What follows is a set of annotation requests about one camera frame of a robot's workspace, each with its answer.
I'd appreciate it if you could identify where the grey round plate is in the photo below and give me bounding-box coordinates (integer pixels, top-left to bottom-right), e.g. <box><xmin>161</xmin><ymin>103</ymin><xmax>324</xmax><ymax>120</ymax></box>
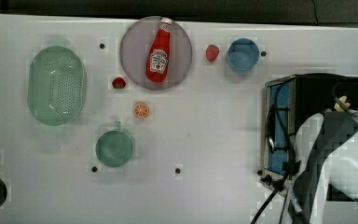
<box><xmin>119</xmin><ymin>16</ymin><xmax>193</xmax><ymax>91</ymax></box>

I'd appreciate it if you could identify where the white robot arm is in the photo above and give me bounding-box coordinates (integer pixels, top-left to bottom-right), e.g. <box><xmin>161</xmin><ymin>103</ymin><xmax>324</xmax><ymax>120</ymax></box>
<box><xmin>280</xmin><ymin>111</ymin><xmax>358</xmax><ymax>224</ymax></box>

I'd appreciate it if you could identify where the orange slice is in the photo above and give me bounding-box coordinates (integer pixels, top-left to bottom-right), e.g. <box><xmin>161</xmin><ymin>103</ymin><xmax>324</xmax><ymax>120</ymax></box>
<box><xmin>132</xmin><ymin>103</ymin><xmax>150</xmax><ymax>119</ymax></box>

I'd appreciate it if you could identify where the blue bowl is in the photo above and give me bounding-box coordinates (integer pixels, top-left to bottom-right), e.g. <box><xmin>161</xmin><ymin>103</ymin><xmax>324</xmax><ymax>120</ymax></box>
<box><xmin>227</xmin><ymin>38</ymin><xmax>260</xmax><ymax>71</ymax></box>

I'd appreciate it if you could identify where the pale red strawberry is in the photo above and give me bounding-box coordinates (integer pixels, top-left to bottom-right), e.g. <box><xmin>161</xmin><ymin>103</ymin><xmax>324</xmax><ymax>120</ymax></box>
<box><xmin>205</xmin><ymin>45</ymin><xmax>220</xmax><ymax>62</ymax></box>

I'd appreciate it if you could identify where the green mug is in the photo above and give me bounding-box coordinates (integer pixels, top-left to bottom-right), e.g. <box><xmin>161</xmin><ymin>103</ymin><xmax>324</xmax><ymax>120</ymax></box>
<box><xmin>95</xmin><ymin>121</ymin><xmax>134</xmax><ymax>168</ymax></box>

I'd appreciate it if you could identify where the peeled banana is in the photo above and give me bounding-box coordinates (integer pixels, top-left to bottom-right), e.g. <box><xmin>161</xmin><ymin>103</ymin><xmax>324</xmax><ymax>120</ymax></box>
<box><xmin>334</xmin><ymin>96</ymin><xmax>351</xmax><ymax>112</ymax></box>

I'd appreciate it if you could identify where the dark red strawberry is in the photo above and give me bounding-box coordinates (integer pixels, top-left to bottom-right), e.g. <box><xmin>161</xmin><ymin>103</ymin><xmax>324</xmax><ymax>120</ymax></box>
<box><xmin>112</xmin><ymin>77</ymin><xmax>127</xmax><ymax>90</ymax></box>

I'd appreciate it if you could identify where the green plastic colander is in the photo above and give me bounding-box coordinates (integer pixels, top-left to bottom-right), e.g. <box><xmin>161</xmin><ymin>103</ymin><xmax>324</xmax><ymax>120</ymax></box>
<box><xmin>27</xmin><ymin>38</ymin><xmax>87</xmax><ymax>127</ymax></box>

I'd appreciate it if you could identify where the black toaster oven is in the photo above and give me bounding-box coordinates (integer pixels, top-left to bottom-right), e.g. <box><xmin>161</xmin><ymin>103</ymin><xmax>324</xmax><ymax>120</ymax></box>
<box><xmin>259</xmin><ymin>73</ymin><xmax>358</xmax><ymax>196</ymax></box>

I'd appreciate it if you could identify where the red ketchup bottle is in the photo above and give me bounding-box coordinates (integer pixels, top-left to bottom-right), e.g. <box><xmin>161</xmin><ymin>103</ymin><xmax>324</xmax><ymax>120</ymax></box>
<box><xmin>145</xmin><ymin>18</ymin><xmax>172</xmax><ymax>83</ymax></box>

